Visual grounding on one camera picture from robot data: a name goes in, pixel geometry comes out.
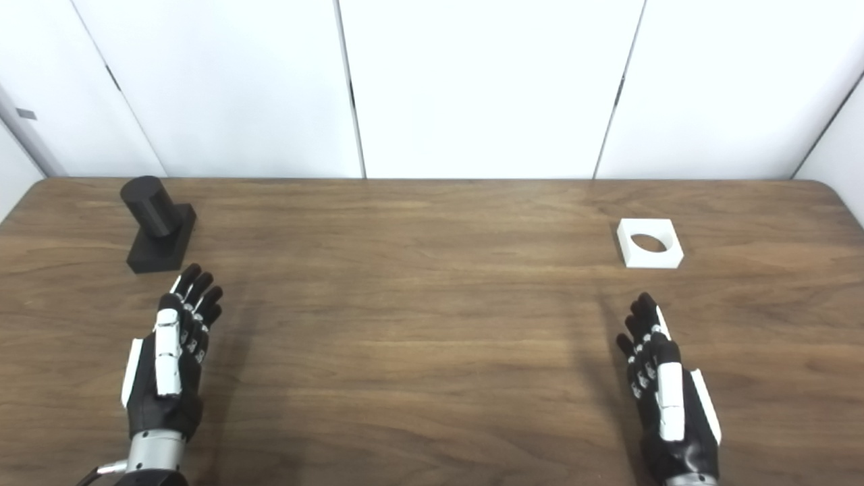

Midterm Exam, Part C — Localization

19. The white square piece with hole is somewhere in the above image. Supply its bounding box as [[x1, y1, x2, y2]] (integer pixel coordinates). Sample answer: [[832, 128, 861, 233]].
[[617, 218, 684, 269]]

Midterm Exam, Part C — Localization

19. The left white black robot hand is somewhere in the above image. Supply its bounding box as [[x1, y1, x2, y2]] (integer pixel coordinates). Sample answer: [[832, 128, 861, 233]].
[[121, 263, 224, 443]]

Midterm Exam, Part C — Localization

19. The black cylindrical peg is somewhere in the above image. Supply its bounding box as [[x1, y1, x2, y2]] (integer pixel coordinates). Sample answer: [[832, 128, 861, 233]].
[[120, 175, 198, 274]]

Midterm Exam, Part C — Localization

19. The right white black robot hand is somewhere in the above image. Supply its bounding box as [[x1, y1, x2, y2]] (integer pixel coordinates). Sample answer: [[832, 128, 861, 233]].
[[616, 292, 722, 484]]

